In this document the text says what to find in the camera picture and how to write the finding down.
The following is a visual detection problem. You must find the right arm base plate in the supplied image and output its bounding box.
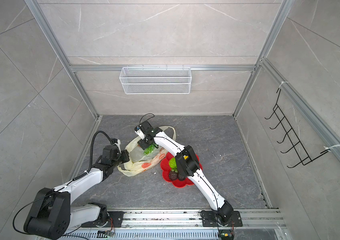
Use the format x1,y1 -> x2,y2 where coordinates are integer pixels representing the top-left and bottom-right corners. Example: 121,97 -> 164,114
200,210 -> 243,228

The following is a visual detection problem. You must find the black wire hook rack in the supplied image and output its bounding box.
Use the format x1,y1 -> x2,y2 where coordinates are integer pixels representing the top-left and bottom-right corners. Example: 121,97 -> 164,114
264,89 -> 330,169

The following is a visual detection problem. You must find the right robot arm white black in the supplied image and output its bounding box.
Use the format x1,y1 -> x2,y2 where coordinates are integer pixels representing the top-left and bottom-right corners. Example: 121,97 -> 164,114
134,121 -> 234,226

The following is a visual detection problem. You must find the green grape bunch fake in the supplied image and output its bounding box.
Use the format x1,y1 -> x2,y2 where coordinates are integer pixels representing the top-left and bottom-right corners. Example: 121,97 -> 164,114
143,144 -> 158,156

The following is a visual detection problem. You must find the dark brown round fake fruit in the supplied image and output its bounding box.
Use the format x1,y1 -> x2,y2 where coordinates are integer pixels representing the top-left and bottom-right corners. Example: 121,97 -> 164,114
168,171 -> 178,181

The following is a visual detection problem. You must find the cream plastic bag fruit print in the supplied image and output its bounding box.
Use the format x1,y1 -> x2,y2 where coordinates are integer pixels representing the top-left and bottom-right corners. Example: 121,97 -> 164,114
117,136 -> 168,177

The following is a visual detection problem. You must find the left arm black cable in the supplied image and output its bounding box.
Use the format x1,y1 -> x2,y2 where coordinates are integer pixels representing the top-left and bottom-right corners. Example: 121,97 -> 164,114
86,130 -> 115,175

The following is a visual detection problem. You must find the white wire mesh basket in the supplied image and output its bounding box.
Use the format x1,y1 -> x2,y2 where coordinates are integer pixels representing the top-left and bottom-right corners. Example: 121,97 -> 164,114
119,67 -> 192,95

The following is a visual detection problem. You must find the green custard apple fake fruit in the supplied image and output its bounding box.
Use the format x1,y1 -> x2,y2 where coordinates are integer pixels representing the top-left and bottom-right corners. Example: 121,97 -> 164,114
168,158 -> 178,171

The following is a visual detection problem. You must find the dark avocado fake fruit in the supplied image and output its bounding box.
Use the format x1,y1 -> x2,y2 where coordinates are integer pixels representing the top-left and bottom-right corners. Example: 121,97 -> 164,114
178,174 -> 187,181

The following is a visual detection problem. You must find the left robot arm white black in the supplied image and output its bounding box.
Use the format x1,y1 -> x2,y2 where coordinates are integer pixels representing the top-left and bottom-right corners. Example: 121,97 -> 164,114
23,145 -> 129,240

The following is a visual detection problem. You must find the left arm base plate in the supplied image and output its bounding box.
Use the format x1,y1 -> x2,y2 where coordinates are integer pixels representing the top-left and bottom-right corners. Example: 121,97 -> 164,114
81,211 -> 124,228

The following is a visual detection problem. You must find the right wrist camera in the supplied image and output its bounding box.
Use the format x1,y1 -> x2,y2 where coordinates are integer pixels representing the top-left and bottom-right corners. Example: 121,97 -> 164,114
134,126 -> 145,140

